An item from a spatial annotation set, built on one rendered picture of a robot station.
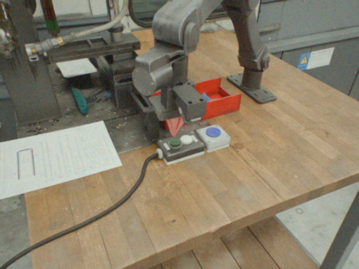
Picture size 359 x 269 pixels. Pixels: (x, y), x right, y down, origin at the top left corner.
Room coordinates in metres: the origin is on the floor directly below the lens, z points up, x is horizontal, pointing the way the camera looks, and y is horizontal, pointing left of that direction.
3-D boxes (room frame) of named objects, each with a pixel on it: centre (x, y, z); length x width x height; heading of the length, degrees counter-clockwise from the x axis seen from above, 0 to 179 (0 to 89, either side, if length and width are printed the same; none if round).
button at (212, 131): (0.66, -0.10, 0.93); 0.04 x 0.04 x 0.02
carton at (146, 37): (1.28, 0.11, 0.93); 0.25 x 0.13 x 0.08; 115
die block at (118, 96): (0.93, 0.17, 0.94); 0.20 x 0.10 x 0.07; 25
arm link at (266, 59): (0.94, -0.26, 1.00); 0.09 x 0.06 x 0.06; 53
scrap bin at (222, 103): (0.82, -0.06, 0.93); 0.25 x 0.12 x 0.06; 115
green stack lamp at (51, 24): (1.09, 0.41, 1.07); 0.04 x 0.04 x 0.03
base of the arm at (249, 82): (0.95, -0.26, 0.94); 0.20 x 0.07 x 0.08; 25
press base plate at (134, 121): (0.92, 0.25, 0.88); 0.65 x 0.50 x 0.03; 25
